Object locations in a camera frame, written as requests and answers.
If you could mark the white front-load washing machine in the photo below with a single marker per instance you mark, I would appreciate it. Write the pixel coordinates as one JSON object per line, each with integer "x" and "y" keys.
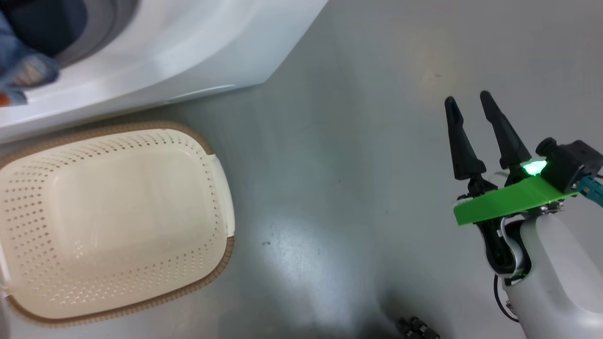
{"x": 188, "y": 47}

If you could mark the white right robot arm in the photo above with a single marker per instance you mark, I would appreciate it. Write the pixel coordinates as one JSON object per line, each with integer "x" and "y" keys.
{"x": 556, "y": 273}

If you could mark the cream perforated laundry basket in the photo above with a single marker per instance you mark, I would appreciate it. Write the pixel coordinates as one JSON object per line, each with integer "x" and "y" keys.
{"x": 118, "y": 212}

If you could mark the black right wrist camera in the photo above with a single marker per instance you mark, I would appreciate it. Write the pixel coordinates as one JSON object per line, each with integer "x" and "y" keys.
{"x": 572, "y": 162}

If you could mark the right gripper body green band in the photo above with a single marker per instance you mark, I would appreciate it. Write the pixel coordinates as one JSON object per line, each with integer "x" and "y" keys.
{"x": 504, "y": 202}

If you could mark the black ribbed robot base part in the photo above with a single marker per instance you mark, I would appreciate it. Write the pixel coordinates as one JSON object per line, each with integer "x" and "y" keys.
{"x": 419, "y": 329}

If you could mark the teal right camera connector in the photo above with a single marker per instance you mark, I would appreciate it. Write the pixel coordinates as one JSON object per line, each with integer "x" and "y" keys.
{"x": 592, "y": 188}

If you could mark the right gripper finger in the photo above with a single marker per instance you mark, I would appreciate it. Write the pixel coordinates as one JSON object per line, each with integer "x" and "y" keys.
{"x": 464, "y": 155}
{"x": 509, "y": 141}

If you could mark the blue cartoon print garment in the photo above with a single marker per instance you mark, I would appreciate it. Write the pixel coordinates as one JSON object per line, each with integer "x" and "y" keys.
{"x": 23, "y": 70}

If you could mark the grey rubber door gasket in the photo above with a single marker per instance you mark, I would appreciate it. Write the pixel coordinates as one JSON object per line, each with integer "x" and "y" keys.
{"x": 108, "y": 23}

